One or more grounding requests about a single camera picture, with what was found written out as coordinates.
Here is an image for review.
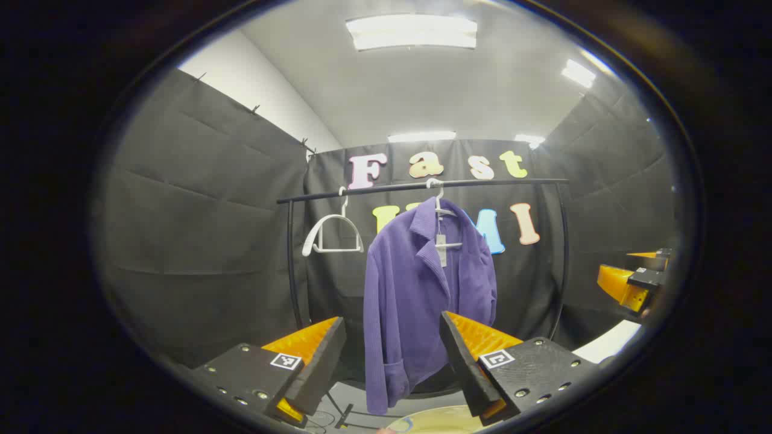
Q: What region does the beige laundry hamper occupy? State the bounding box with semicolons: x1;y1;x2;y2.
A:
386;405;501;434

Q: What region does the white flat board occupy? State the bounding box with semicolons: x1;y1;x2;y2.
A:
572;319;641;364

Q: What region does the purple corduroy jacket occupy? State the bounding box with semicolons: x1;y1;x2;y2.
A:
363;196;498;417

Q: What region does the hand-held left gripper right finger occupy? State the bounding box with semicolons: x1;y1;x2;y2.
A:
439;311;604;426

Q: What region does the white plastic clothes hanger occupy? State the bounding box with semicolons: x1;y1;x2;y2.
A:
426;178;464;249
302;186;365;257

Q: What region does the ceiling light panel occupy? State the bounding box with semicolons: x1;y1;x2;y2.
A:
346;14;478;51
561;58;598;89
387;131;457;143

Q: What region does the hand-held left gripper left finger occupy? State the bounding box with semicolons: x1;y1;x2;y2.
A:
190;316;348;429

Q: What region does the black backdrop cloth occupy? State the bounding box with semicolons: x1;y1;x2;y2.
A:
93;68;679;386

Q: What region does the black metal clothes rack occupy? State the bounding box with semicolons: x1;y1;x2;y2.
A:
276;177;571;398

